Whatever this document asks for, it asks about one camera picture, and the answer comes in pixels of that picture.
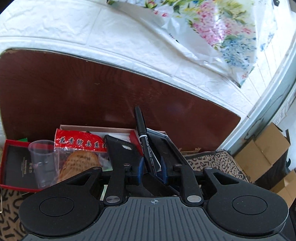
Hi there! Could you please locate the red tray black insert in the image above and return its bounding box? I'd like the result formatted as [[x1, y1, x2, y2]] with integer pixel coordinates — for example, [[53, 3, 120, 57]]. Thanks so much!
[[1, 140, 42, 192]]

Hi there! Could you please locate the black phone case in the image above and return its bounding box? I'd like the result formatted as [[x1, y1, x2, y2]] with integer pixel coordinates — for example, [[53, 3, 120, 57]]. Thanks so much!
[[104, 135, 142, 175]]

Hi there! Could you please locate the letter-patterned tablecloth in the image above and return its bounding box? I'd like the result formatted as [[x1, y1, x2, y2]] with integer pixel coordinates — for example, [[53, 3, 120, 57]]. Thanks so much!
[[1, 150, 248, 240]]

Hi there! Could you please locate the floral plastic bag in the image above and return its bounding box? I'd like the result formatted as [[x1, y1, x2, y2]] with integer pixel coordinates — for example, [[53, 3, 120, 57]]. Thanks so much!
[[107, 1, 258, 86]]

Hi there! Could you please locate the clear plastic cup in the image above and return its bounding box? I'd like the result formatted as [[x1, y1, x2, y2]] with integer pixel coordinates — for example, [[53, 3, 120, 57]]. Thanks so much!
[[28, 140, 58, 189]]

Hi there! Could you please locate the cardboard box on floor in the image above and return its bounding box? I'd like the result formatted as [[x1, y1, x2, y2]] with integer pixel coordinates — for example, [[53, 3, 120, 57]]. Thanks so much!
[[234, 123, 290, 183]]

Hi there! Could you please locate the black marker pen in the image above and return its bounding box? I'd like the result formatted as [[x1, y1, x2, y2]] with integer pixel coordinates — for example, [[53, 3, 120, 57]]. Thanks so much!
[[134, 106, 157, 177]]

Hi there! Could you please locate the insole package red label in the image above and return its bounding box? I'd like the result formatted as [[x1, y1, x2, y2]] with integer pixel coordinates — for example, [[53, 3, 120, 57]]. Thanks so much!
[[54, 129, 112, 183]]

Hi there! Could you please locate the dark brown wooden board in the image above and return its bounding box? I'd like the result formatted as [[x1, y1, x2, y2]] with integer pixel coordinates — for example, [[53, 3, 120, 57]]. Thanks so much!
[[1, 50, 240, 151]]

